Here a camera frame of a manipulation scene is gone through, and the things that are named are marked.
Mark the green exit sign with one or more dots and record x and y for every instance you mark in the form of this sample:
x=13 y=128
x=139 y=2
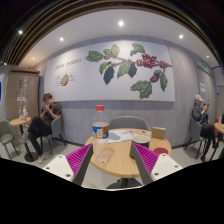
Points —
x=204 y=64

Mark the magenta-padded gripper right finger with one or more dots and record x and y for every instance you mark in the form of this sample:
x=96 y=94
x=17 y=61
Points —
x=146 y=158

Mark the person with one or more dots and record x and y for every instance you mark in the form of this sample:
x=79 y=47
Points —
x=200 y=116
x=43 y=121

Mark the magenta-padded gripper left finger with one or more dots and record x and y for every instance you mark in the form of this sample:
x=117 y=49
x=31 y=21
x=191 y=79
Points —
x=78 y=160

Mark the white wall notice board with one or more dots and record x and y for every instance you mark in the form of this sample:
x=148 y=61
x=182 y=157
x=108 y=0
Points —
x=219 y=76

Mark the small round wooden table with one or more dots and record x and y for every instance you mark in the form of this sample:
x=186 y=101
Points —
x=220 y=126
x=19 y=121

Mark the small brown cardboard box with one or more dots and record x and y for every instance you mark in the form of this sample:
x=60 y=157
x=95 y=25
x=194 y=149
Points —
x=158 y=133

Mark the grey chair with dark legs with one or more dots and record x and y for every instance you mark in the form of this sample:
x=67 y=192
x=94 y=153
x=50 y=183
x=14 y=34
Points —
x=5 y=131
x=193 y=131
x=56 y=128

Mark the white paper wall notice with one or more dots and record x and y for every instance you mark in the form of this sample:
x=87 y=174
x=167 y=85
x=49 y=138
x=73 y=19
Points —
x=202 y=87

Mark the round ceiling lights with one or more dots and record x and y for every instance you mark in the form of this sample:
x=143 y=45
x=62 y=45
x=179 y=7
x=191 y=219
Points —
x=120 y=23

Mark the grey upholstered chair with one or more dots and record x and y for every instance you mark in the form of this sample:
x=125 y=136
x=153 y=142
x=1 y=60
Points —
x=128 y=122

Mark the small clear bottle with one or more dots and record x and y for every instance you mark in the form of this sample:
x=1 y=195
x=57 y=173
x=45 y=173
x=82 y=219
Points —
x=24 y=114

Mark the clear red-capped drink bottle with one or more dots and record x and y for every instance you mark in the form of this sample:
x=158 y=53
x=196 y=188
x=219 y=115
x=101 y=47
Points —
x=100 y=133

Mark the flat round red coaster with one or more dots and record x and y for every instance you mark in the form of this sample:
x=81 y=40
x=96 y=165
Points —
x=161 y=151

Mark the dark cup with white rim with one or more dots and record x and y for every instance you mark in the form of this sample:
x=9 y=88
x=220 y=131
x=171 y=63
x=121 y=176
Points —
x=141 y=139

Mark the white paper placemat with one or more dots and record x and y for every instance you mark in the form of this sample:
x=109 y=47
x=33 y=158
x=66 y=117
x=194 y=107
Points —
x=120 y=136

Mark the coffee branch wall mural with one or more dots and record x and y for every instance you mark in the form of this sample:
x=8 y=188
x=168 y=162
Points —
x=110 y=73

